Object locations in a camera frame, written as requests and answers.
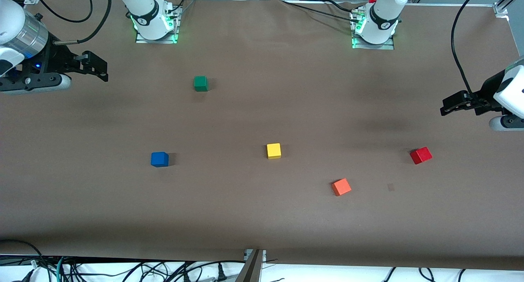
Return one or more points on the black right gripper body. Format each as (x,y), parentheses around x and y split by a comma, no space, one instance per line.
(58,59)

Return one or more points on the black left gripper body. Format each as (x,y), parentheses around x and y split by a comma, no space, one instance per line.
(488,90)

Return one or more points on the red wooden block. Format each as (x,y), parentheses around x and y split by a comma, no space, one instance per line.
(421,155)

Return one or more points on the blue wooden block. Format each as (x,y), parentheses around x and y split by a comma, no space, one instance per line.
(159,159)

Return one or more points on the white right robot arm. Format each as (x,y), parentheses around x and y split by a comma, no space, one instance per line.
(145,12)

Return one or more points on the green wooden block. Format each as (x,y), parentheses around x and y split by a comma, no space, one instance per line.
(200,83)

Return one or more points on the orange wooden block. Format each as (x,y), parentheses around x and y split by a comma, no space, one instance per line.
(341,187)

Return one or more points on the yellow wooden block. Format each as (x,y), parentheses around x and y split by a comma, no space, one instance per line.
(273,150)

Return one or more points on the black power plug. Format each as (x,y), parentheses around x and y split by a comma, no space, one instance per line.
(222,273)

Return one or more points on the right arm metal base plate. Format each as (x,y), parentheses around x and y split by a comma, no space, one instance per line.
(174,28)

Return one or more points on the aluminium frame corner profile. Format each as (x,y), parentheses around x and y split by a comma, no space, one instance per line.
(505,3)

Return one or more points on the grey metal camera post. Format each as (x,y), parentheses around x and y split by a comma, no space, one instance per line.
(250,269)

